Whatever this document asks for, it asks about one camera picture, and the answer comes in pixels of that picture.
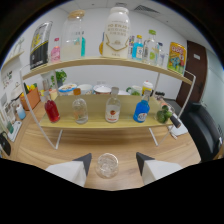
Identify small blue liquid bottle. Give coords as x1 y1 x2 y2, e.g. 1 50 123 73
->
132 89 152 124

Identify clear bottle orange cap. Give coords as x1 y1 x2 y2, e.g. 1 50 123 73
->
71 87 89 125

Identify glass jar wooden lid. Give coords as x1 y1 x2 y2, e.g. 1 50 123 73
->
60 9 86 62

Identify white milk bottle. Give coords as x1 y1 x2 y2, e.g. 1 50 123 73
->
102 6 131 60

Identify glass cup with ice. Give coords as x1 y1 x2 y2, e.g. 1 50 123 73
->
95 152 120 179

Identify yellow red lidded cup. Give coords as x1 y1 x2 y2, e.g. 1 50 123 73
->
142 80 154 96

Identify white paper sheet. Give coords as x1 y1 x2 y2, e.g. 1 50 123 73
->
168 114 190 137

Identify glass jar of limes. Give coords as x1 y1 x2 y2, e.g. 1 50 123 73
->
155 99 175 125

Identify black armchair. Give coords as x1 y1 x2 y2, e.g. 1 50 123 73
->
181 101 223 163

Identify small red liquid bottle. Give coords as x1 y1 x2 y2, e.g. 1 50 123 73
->
43 90 61 124

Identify white tray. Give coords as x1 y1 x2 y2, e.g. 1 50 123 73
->
6 119 23 143

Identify clear bottle red label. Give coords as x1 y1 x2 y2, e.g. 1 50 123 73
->
104 86 122 124

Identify two-tier wooden shelf rack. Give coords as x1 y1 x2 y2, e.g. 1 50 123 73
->
19 56 197 150

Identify white blue small bottle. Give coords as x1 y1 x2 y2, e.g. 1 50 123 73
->
15 103 27 120

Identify green mug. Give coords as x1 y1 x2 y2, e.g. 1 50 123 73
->
126 85 143 97

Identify blue rimmed bowl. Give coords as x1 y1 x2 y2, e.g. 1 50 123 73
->
57 83 78 97

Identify orange basket with fruit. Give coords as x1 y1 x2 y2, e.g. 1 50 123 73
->
19 84 41 111

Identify white bowl red contents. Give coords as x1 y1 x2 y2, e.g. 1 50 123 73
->
92 83 113 95

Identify green potted plant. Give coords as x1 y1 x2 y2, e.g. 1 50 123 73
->
54 69 68 88

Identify brown door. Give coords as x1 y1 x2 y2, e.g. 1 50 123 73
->
175 40 208 108

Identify clear bottle blue cap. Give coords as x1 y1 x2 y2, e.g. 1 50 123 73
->
156 41 167 68

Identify pink liquid bottle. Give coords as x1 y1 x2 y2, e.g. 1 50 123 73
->
50 37 62 64

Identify clear bottle green cap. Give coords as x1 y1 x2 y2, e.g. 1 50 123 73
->
143 29 158 66

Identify teal liquid bottle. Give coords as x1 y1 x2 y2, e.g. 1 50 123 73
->
80 35 87 58

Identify orange liquid bottle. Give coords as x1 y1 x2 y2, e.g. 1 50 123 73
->
98 31 106 56

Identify tall black silver can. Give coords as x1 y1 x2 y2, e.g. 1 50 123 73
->
29 20 54 71

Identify ceiling air vent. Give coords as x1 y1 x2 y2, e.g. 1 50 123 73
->
133 4 159 14

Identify wooden wall shelf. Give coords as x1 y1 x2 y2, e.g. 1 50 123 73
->
1 49 26 69

